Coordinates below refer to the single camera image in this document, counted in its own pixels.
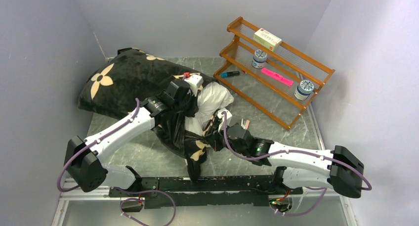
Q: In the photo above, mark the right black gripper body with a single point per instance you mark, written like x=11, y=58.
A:
x=219, y=142

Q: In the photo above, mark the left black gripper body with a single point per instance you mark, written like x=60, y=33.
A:
x=188, y=104

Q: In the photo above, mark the white pillow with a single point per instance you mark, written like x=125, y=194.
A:
x=213, y=97

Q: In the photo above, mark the black pillowcase with beige flowers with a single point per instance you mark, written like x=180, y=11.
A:
x=113, y=89

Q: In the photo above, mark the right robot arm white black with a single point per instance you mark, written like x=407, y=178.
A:
x=338, y=169

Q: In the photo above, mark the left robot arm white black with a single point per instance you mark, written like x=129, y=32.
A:
x=85, y=159

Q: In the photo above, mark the small pink white clip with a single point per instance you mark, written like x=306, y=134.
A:
x=245, y=123

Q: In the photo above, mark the blue marker pen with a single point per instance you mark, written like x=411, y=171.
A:
x=229, y=74

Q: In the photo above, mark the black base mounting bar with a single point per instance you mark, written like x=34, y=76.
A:
x=257, y=190

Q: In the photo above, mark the white jar blue lid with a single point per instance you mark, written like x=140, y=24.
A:
x=304, y=89
x=259, y=59

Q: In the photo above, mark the wooden two-tier shelf rack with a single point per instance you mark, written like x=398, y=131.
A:
x=273, y=98

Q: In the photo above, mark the pink flat plastic item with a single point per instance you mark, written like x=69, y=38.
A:
x=277, y=77

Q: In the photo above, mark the white cardboard box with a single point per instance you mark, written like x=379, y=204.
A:
x=267, y=39

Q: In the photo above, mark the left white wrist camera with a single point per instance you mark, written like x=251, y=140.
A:
x=195, y=81

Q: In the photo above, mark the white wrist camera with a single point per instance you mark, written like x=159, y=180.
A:
x=224, y=116
x=195, y=81

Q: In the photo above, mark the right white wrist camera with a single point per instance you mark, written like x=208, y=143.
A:
x=224, y=116

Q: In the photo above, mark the aluminium frame rail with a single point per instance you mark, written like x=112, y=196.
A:
x=292, y=206

